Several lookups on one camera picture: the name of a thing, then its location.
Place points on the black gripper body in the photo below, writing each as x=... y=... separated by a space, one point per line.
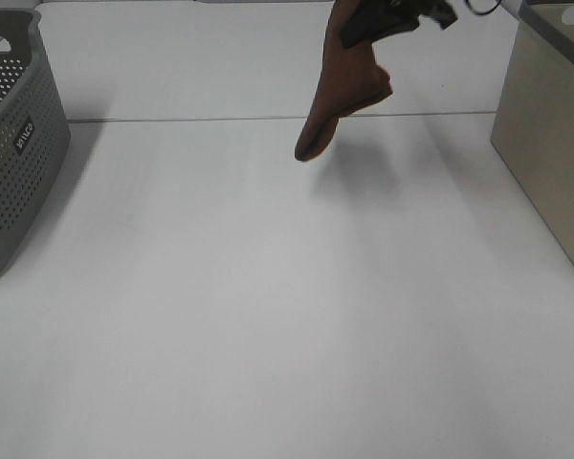
x=439 y=11

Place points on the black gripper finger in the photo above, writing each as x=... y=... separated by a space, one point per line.
x=369 y=21

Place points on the brown towel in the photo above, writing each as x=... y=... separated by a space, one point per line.
x=350 y=80

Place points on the beige plastic storage bin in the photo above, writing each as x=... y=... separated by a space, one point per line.
x=533 y=132

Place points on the grey perforated plastic basket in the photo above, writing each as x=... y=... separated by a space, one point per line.
x=34 y=132

